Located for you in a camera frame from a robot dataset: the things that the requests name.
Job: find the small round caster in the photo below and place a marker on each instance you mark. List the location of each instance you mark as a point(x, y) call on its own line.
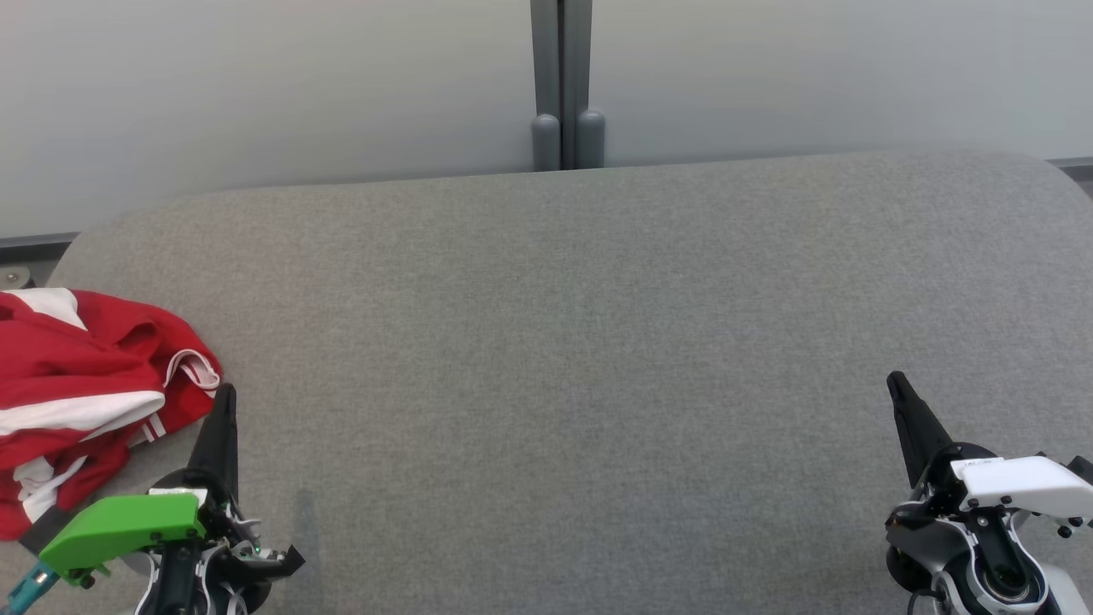
point(13, 278)

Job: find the dark partition base rail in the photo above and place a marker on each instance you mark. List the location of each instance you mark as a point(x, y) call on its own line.
point(34, 242)
point(1074, 166)

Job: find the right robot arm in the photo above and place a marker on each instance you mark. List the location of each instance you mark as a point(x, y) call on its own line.
point(990, 574)

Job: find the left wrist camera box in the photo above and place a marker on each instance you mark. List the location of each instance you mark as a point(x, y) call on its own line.
point(38, 530)

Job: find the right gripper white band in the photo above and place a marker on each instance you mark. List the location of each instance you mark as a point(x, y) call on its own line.
point(1016, 483)

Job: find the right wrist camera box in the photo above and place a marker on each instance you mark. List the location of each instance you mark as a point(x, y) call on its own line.
point(1083, 467)

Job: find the grey partition post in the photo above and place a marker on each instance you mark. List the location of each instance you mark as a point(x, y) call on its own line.
point(581, 68)
point(546, 68)

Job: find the grey fabric sofa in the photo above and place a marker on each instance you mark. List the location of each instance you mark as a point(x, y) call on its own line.
point(564, 384)

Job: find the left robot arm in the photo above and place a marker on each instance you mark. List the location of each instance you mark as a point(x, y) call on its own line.
point(175, 582)

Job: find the red shirt white ribbed trim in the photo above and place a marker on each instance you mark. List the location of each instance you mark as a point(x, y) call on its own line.
point(175, 403)

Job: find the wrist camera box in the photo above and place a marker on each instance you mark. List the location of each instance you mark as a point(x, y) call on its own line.
point(38, 530)
point(1083, 467)

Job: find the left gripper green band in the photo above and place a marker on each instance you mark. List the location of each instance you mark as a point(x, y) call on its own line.
point(119, 525)

